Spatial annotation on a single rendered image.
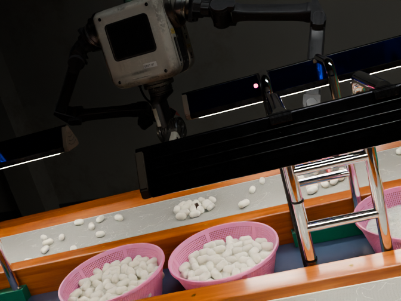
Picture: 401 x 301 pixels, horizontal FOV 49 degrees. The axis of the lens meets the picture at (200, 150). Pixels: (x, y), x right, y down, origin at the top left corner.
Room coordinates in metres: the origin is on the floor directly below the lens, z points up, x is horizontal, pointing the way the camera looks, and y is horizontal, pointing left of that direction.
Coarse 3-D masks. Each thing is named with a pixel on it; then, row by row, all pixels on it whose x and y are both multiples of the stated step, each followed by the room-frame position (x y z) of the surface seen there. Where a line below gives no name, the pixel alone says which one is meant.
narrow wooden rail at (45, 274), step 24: (336, 192) 1.08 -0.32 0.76; (360, 192) 1.04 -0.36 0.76; (240, 216) 1.10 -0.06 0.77; (264, 216) 1.06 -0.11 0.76; (288, 216) 1.05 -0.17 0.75; (312, 216) 1.04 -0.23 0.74; (120, 240) 1.17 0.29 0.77; (144, 240) 1.13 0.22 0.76; (168, 240) 1.10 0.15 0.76; (288, 240) 1.05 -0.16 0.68; (24, 264) 1.20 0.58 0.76; (48, 264) 1.16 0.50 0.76; (72, 264) 1.15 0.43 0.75; (0, 288) 1.19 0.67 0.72; (48, 288) 1.17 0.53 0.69
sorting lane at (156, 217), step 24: (336, 168) 1.31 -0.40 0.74; (360, 168) 1.25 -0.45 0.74; (384, 168) 1.20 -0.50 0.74; (216, 192) 1.40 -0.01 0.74; (240, 192) 1.34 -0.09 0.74; (264, 192) 1.28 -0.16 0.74; (96, 216) 1.51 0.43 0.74; (144, 216) 1.37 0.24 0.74; (168, 216) 1.31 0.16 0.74; (216, 216) 1.21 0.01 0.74; (24, 240) 1.47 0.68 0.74; (72, 240) 1.34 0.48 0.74; (96, 240) 1.29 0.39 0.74; (0, 264) 1.32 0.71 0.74
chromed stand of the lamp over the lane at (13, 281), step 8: (0, 240) 1.17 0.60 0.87; (0, 248) 1.16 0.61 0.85; (0, 256) 1.15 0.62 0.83; (8, 264) 1.16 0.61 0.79; (8, 272) 1.15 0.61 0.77; (8, 280) 1.16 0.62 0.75; (16, 280) 1.16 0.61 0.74; (8, 288) 1.18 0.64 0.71; (16, 288) 1.16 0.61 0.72; (24, 288) 1.16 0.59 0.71; (0, 296) 1.16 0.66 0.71; (8, 296) 1.15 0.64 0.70; (16, 296) 1.15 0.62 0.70; (24, 296) 1.15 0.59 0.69
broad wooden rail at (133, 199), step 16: (400, 144) 1.34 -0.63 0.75; (256, 176) 1.42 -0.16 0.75; (128, 192) 1.60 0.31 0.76; (176, 192) 1.47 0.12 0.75; (192, 192) 1.46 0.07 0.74; (64, 208) 1.63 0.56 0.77; (80, 208) 1.57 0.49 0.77; (96, 208) 1.53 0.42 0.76; (112, 208) 1.51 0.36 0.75; (0, 224) 1.67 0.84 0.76; (16, 224) 1.61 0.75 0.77; (32, 224) 1.57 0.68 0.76; (48, 224) 1.55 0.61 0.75
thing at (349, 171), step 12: (312, 60) 1.16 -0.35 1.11; (324, 60) 1.03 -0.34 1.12; (264, 72) 1.09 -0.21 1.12; (336, 72) 1.00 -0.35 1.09; (264, 84) 1.03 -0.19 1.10; (336, 84) 1.00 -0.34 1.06; (264, 96) 1.03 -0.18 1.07; (336, 96) 1.00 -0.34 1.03; (348, 168) 1.00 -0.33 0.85; (300, 180) 1.02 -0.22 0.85; (312, 180) 1.02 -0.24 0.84; (324, 180) 1.01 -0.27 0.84; (348, 180) 1.01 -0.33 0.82; (288, 204) 1.03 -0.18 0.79; (336, 228) 1.00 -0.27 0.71; (348, 228) 1.00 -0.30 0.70; (324, 240) 1.01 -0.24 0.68
